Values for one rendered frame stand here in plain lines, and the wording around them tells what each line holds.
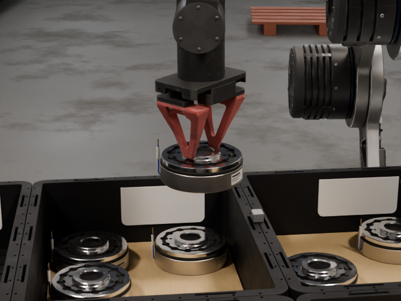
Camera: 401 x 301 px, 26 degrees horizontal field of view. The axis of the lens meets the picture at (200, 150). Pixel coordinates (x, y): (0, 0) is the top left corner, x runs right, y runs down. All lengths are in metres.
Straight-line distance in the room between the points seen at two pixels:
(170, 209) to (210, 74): 0.33
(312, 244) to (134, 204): 0.27
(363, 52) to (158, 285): 0.95
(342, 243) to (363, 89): 0.75
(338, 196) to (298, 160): 2.99
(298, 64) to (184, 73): 1.02
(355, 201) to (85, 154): 3.17
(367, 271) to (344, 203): 0.15
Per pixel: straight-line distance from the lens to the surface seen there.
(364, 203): 1.36
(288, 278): 0.99
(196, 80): 1.03
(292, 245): 1.31
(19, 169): 4.26
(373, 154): 2.05
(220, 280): 1.20
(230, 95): 1.05
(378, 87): 2.01
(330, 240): 1.34
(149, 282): 1.20
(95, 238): 1.25
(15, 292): 0.97
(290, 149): 4.50
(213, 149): 1.09
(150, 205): 1.30
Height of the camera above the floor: 1.36
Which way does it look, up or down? 18 degrees down
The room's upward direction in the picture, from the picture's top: straight up
